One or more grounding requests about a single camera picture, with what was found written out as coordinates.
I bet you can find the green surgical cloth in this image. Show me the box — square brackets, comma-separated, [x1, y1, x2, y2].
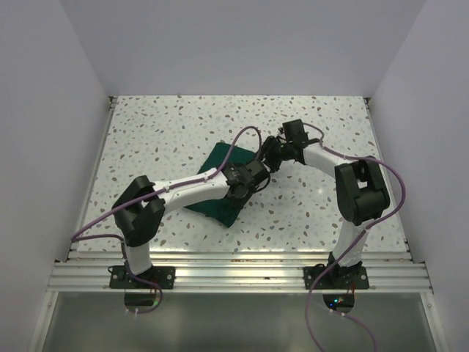
[186, 142, 258, 227]

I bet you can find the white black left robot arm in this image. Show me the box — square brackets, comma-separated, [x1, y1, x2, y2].
[112, 166, 270, 288]

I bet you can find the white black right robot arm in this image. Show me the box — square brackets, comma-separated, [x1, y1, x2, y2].
[260, 136, 391, 288]

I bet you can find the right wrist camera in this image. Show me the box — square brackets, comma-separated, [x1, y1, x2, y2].
[279, 120, 317, 148]

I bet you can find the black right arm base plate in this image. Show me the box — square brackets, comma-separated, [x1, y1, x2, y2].
[303, 264, 370, 290]

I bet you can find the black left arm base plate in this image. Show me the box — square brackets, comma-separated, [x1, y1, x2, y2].
[108, 265, 176, 290]

